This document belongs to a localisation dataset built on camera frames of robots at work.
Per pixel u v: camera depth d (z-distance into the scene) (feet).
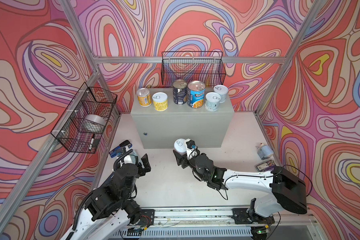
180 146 2.33
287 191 1.38
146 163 1.97
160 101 2.34
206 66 3.17
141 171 1.93
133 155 1.77
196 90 2.23
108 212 1.42
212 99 2.31
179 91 2.30
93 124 2.33
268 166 2.91
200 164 1.86
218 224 2.36
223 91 2.46
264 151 2.96
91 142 2.37
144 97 2.32
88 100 2.65
